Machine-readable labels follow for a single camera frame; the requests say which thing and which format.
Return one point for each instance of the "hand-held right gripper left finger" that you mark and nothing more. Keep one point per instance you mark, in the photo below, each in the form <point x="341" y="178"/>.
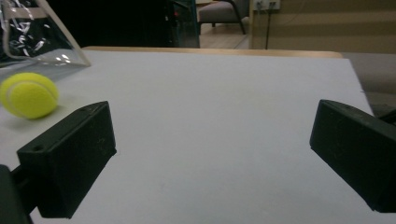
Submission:
<point x="68" y="158"/>

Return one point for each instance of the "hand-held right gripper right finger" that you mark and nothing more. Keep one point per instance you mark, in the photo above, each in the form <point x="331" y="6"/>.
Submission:
<point x="355" y="149"/>

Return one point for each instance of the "yellow tennis ball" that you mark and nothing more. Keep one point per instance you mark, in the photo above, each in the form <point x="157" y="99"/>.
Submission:
<point x="29" y="95"/>

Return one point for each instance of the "clear plastic bag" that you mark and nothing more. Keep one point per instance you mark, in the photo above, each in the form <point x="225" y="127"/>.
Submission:
<point x="34" y="34"/>

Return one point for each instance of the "dark cabinet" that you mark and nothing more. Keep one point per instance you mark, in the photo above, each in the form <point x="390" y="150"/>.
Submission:
<point x="182" y="23"/>

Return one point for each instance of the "grey chair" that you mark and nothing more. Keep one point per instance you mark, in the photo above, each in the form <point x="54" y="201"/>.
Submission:
<point x="222" y="12"/>

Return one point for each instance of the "white wall socket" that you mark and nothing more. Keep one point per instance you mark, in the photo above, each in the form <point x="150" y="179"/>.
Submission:
<point x="266" y="4"/>

